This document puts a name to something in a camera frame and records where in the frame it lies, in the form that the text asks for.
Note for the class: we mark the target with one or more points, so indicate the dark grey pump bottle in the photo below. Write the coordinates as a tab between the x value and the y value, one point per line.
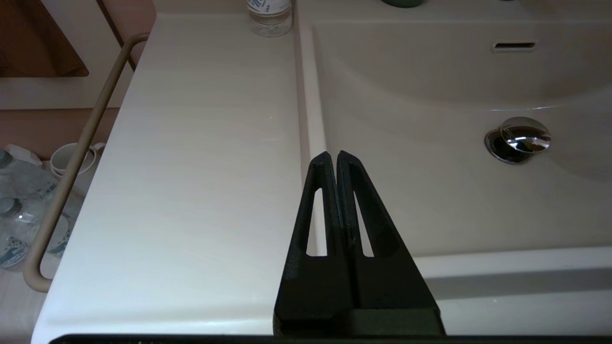
402	3

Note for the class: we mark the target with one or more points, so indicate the beige towel bar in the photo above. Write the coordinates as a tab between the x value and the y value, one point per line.
79	153

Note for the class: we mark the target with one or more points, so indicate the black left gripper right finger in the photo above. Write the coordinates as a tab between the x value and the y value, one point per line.
397	286

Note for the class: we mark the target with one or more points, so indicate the plastic-wrapped water bottle pack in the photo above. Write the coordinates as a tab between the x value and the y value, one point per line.
24	215

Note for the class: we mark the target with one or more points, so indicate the chrome drain stopper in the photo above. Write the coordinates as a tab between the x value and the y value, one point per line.
523	136

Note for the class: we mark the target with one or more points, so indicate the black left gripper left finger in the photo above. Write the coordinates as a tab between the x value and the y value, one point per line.
315	286

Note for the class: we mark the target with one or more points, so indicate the brown wall holder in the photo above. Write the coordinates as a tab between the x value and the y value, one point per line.
33	38

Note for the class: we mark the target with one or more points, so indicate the white sink basin vanity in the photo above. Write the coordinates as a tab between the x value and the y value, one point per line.
430	210

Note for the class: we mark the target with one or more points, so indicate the empty clear plastic bottle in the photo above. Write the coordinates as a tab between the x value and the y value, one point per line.
269	21

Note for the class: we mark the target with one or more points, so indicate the white mug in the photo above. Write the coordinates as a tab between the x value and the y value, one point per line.
64	157

